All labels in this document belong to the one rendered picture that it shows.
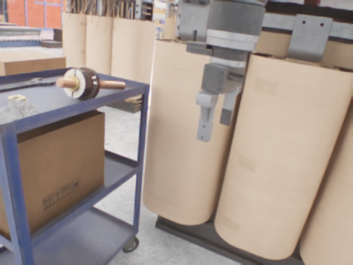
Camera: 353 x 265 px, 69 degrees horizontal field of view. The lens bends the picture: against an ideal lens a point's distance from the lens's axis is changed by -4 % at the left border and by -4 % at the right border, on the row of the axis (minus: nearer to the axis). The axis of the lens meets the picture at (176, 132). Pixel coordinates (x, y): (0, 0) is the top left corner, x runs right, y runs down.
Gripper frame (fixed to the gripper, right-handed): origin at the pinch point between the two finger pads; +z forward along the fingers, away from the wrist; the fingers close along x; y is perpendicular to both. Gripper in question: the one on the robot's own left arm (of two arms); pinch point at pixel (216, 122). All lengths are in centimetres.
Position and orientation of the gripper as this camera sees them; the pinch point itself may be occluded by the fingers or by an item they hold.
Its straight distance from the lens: 60.9
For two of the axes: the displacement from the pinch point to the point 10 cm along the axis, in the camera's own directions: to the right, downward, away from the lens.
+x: 4.9, -2.7, 8.3
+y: 8.6, 2.8, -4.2
